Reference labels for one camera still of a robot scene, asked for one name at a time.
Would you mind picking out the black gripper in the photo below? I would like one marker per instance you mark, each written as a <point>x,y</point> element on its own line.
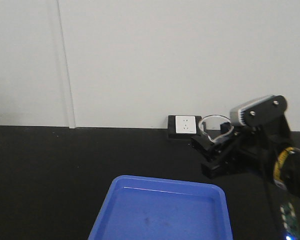
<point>245,148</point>

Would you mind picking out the clear glass beaker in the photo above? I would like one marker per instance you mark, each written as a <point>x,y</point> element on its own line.
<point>216,128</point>

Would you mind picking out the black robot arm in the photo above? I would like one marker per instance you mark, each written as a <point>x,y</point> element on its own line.
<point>282,188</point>

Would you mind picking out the blue plastic tray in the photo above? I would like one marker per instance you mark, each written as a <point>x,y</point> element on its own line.
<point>148,208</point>

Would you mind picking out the white wall power socket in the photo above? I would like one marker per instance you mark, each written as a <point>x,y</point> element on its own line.
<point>183,126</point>

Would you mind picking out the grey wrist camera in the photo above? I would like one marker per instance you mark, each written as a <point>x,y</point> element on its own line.
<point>236,114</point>

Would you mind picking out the white wall conduit strip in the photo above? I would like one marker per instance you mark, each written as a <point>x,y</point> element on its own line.
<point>65,75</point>

